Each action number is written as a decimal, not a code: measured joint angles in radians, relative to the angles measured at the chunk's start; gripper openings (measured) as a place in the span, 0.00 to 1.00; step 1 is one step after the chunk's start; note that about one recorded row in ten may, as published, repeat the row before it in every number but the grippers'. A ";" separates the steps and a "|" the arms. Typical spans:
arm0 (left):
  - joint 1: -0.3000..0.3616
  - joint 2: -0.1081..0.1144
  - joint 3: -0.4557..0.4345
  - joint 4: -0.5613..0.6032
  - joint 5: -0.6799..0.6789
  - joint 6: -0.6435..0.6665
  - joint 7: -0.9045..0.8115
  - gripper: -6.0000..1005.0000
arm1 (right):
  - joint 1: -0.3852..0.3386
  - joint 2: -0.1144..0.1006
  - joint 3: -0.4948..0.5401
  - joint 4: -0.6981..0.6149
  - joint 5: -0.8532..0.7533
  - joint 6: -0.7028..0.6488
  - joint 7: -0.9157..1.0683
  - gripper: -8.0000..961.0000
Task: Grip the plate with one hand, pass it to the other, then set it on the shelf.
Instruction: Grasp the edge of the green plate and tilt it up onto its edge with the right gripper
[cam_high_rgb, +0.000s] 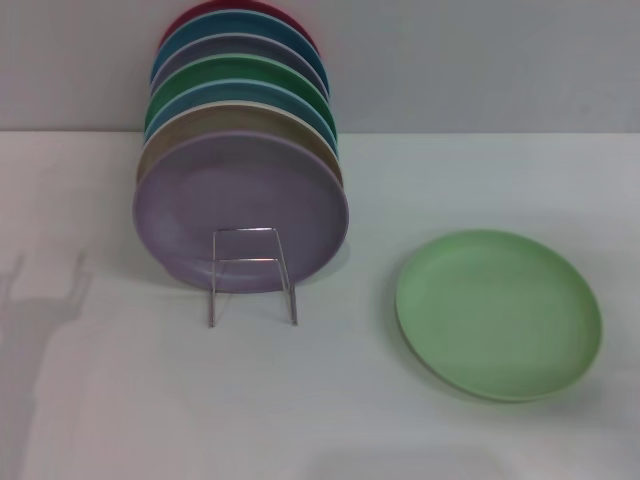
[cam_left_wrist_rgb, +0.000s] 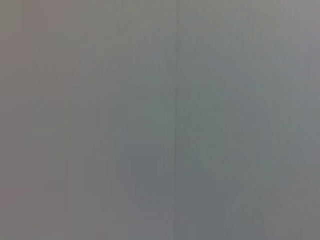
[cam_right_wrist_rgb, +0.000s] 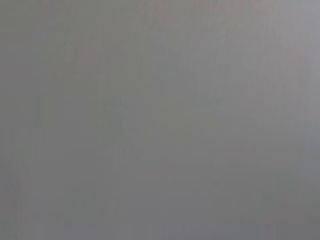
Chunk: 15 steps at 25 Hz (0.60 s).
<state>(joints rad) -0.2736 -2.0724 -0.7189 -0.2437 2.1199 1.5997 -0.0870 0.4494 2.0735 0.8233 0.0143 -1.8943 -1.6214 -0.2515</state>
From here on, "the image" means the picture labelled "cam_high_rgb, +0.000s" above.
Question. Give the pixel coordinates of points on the crimson red plate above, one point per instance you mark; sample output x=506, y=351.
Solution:
x=225, y=6

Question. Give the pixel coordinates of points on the teal blue plate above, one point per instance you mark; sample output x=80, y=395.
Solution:
x=230, y=24

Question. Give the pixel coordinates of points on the beige plate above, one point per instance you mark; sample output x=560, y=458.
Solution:
x=210, y=120

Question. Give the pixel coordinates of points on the grey purple plate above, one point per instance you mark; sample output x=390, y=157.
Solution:
x=230, y=46

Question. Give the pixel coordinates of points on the light green plate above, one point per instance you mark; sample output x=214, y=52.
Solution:
x=500, y=320

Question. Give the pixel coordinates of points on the light blue plate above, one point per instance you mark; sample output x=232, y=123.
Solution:
x=220, y=95

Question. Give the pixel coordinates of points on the lilac plate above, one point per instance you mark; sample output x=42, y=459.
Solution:
x=200, y=200

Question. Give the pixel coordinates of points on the dark green plate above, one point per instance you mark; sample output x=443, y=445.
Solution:
x=225, y=71

